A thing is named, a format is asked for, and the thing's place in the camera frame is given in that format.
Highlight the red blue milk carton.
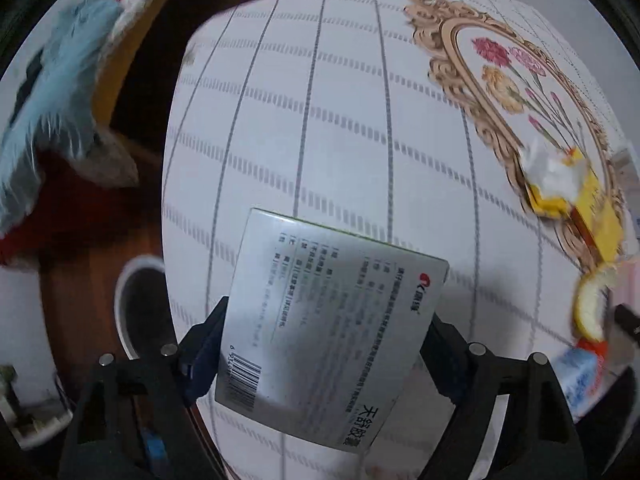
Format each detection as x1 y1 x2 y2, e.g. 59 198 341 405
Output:
552 338 608 417

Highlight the silver grey medicine box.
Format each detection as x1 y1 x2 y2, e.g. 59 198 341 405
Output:
215 208 449 453

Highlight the white round trash bin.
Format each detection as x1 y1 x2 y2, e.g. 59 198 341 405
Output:
114 255 177 360

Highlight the yellow pomelo peel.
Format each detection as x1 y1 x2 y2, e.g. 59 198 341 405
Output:
573 263 618 344

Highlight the yellow tissue pack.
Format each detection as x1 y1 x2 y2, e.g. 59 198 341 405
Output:
518 141 624 263

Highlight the white checked floral tablecloth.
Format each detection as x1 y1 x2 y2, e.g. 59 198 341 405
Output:
162 0 637 479

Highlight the light blue fluffy blanket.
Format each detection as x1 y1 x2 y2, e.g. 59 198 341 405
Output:
1 0 122 235

